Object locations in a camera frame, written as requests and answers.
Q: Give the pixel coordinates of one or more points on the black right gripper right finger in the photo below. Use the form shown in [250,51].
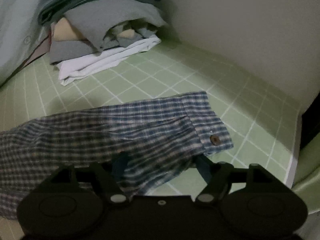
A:
[219,178]

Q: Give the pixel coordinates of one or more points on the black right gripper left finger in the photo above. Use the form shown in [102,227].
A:
[104,178]

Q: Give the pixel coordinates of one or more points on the blue plaid shirt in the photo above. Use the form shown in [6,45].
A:
[160,136]

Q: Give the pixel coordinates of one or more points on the white folded garment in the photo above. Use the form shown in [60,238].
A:
[81,67]

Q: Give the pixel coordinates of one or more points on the cream folded garment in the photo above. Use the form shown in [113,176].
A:
[64,31]

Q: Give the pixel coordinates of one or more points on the grey folded sweater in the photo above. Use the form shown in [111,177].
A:
[95,21]

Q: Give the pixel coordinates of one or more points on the light teal fabric storage bag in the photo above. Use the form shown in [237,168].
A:
[20,33]

